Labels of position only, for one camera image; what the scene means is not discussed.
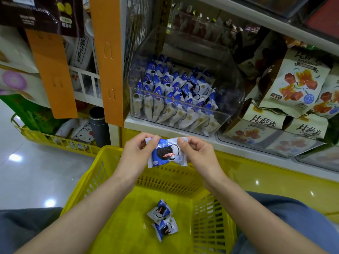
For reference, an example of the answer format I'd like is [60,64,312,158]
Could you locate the person's right hand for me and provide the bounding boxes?
[177,136,228,186]

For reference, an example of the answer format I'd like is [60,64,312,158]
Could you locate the person's left hand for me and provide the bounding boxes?
[115,133,161,183]

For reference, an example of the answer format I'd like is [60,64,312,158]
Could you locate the yellow plastic shopping basket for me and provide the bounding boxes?
[61,145,238,254]

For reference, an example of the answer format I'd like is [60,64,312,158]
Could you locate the pile of blue snack packets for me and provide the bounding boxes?
[131,55,220,135]

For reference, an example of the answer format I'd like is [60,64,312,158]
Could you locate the person's left forearm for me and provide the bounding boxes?
[16,174,136,254]

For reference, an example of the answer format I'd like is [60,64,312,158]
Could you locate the person's right forearm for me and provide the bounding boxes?
[207,174,324,254]

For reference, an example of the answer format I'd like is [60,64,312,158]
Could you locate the yellow floor basket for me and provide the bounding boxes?
[12,114,101,158]

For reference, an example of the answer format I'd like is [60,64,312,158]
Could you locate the store shelf with yellow base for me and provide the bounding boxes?
[89,0,339,217]

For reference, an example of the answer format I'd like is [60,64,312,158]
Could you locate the green snack bags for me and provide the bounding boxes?
[0,94,67,135]

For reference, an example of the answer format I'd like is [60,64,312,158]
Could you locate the purple white snack bag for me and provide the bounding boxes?
[0,26,39,74]
[0,66,51,109]

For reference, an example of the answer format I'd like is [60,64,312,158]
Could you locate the dark grey cylinder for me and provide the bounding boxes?
[88,107,111,147]

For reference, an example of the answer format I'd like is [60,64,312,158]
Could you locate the white cartoon print packet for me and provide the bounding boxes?
[55,119,96,143]

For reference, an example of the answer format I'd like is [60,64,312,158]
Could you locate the clear plastic bin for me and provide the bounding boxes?
[126,26,245,137]
[217,119,326,158]

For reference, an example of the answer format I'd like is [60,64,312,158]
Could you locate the orange hanging strip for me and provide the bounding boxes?
[25,28,79,120]

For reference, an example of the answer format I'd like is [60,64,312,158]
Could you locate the row of fruit print bags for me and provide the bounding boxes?
[220,47,339,170]

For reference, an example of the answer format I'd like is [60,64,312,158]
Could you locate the white card packet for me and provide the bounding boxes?
[71,35,93,71]

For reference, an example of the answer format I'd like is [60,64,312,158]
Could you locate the grey trousers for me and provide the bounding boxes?
[0,192,339,254]

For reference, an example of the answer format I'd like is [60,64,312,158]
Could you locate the row of small brown packets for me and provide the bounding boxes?
[171,2,260,43]

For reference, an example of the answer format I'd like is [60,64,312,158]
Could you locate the pile of blue jelly cups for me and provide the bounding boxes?
[233,0,313,19]

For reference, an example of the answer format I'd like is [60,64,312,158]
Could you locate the black potato stick bag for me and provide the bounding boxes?
[0,0,85,37]

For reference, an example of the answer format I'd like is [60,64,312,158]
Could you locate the red price sign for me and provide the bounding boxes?
[304,0,339,40]

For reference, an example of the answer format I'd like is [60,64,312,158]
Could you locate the white wire rack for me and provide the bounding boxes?
[69,66,104,107]

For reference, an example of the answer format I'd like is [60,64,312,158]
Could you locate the orange shelf post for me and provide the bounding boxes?
[90,0,125,127]

